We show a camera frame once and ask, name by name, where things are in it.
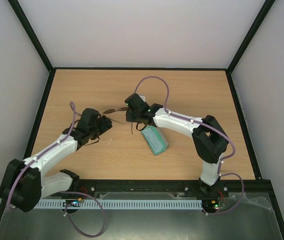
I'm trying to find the dark aviator sunglasses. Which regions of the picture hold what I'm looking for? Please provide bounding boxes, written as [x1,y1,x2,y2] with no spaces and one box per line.
[101,107,128,127]

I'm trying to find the grey sunglasses case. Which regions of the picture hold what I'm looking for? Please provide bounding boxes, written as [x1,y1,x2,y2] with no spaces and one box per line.
[141,126,169,156]

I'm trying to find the light blue cleaning cloth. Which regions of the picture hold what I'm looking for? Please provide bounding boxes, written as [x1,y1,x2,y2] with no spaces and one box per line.
[142,127,165,156]

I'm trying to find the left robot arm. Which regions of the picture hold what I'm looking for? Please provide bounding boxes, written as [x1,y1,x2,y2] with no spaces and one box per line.
[0,108,112,212]

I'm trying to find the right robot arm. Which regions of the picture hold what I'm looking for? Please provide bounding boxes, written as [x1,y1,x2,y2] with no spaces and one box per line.
[125,93,228,196]

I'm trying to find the grey metal front tray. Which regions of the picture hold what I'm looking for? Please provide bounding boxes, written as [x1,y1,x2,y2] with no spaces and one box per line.
[0,193,282,240]

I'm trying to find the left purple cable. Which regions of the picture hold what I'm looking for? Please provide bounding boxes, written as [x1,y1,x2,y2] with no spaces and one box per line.
[7,101,107,237]

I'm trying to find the light blue slotted cable duct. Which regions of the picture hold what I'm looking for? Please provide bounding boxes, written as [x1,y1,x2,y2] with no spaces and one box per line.
[35,199,203,210]

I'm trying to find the black enclosure frame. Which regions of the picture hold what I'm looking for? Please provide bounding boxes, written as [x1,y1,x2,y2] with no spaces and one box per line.
[0,0,284,240]

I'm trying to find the black front mounting rail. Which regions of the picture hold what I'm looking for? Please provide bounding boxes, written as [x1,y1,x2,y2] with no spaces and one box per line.
[50,178,272,200]

